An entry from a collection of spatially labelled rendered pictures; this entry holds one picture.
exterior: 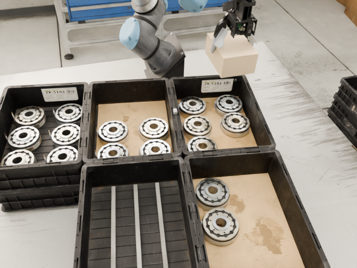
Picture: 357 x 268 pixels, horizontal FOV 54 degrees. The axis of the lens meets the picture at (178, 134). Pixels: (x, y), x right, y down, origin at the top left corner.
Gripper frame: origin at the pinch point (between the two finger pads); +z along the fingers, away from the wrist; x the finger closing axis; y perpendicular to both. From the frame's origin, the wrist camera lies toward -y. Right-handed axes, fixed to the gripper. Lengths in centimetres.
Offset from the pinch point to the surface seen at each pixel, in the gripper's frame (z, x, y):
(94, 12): 73, -34, -185
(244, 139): 26.5, 1.9, 17.7
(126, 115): 26.9, -36.4, -5.2
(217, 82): 19.1, 0.2, -7.2
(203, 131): 23.7, -12.3, 13.0
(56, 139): 24, -62, 4
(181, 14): 82, 40, -183
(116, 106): 26.9, -39.2, -11.6
